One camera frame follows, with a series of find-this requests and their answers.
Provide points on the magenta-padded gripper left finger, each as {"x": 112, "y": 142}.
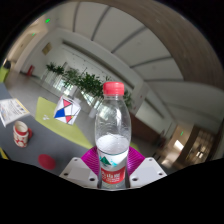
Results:
{"x": 78, "y": 171}

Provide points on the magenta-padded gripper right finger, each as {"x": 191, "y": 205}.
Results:
{"x": 146, "y": 170}

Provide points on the clear water bottle red cap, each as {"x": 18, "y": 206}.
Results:
{"x": 112, "y": 133}

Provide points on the wide lime green low table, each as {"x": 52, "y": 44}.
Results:
{"x": 66, "y": 131}

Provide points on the brown wooden counter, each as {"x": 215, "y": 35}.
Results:
{"x": 146, "y": 128}

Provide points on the white cube red blue triangles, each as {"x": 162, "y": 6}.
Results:
{"x": 67, "y": 110}

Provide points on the red and white mug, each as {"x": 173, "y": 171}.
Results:
{"x": 20, "y": 134}

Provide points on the group of potted green plants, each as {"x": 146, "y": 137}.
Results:
{"x": 88, "y": 83}

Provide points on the white printed magazine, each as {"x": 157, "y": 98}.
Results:
{"x": 11, "y": 110}

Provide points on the red fire extinguisher box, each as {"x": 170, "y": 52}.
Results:
{"x": 30, "y": 70}

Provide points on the lime green seat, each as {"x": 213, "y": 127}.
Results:
{"x": 3, "y": 74}

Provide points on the small green exit sign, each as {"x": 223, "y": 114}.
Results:
{"x": 33, "y": 34}

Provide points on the framed wall picture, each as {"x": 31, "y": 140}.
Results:
{"x": 47, "y": 48}

